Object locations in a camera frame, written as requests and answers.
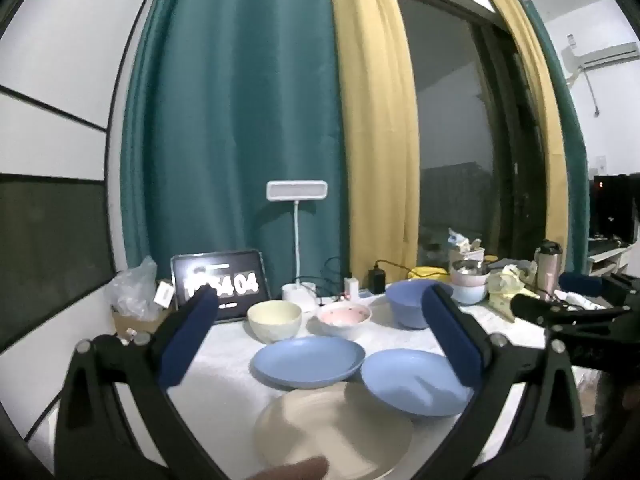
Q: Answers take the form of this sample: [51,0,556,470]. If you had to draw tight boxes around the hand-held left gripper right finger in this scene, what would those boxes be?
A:
[415,284,586,480]

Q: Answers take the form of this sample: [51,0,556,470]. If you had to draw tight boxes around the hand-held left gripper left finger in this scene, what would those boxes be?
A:
[52,287,231,480]

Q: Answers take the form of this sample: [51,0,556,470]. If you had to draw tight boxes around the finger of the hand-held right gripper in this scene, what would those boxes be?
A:
[510,293,632,328]
[558,272,633,306]

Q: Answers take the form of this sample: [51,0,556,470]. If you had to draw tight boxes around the blue plate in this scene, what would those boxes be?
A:
[361,349,476,419]
[250,336,366,389]

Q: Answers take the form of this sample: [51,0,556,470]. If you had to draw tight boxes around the cream bowl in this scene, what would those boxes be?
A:
[247,300,303,344]

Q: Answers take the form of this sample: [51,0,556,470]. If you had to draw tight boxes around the beige plate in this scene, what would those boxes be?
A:
[253,382,415,480]

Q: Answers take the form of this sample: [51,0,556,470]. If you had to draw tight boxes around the person's left hand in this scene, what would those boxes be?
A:
[235,457,331,480]

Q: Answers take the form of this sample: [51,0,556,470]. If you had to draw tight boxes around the printed yellow tissue pack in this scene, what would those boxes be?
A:
[487,292,517,322]

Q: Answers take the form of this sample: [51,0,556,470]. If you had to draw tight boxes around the steel thermos bottle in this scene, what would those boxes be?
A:
[534,240,563,301]

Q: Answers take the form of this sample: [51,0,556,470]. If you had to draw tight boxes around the open pale yellow tissue pack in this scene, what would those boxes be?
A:
[487,266,526,297]

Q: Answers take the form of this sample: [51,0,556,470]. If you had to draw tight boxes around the white tv stand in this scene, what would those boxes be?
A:
[587,239,640,277]

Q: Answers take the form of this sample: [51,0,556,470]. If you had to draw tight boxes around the white quilted tablecloth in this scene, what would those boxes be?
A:
[27,292,591,480]

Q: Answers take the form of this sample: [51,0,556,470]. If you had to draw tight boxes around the light blue bowl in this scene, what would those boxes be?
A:
[452,282,488,306]

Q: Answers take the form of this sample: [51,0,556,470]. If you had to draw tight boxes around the brown cardboard box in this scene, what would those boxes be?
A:
[111,305,176,342]

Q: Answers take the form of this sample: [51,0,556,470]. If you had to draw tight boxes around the pink steel-lined bowl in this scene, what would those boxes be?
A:
[451,259,491,288]

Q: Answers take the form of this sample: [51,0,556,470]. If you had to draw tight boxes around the yellow packet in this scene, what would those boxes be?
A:
[407,266,451,281]

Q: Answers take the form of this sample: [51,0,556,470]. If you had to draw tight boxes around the clear plastic bag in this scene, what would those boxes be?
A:
[109,256,173,321]

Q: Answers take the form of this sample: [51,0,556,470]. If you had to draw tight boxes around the tablet showing clock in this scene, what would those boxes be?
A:
[171,251,273,323]

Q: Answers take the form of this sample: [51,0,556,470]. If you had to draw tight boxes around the black monitor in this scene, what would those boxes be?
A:
[592,174,640,241]

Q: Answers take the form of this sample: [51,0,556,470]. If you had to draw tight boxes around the teal curtain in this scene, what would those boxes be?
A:
[120,0,351,291]
[525,0,591,276]

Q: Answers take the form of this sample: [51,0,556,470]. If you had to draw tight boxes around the yellow curtain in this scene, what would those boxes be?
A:
[480,0,571,273]
[327,0,421,286]

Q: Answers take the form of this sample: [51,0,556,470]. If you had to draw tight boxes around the white desk lamp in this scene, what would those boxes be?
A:
[266,180,329,312]

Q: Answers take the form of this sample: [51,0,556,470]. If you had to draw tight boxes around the dark glass sliding door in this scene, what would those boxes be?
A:
[390,0,546,266]

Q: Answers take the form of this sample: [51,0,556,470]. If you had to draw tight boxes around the white air conditioner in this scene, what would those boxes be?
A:
[560,35,640,73]

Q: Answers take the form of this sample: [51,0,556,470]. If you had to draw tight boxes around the black charger cable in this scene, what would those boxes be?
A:
[375,259,422,279]

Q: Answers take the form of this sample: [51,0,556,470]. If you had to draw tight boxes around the looped black cable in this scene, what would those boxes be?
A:
[324,257,351,287]

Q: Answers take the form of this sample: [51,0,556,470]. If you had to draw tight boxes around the air conditioner cable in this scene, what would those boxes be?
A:
[584,70,602,117]

